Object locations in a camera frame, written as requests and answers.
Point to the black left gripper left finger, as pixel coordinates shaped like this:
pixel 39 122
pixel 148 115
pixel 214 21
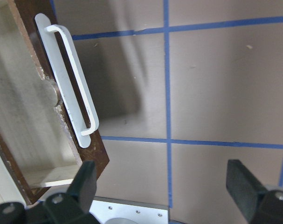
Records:
pixel 81 192

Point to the cream white cabinet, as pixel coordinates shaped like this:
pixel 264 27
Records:
pixel 8 190

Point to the dark brown wooden drawer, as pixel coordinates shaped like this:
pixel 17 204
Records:
pixel 37 142

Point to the white drawer handle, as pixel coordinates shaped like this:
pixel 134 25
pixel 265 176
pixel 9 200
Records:
pixel 47 32

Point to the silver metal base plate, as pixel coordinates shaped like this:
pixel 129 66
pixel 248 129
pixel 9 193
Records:
pixel 106 211

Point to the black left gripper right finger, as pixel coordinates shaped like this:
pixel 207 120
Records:
pixel 259 204

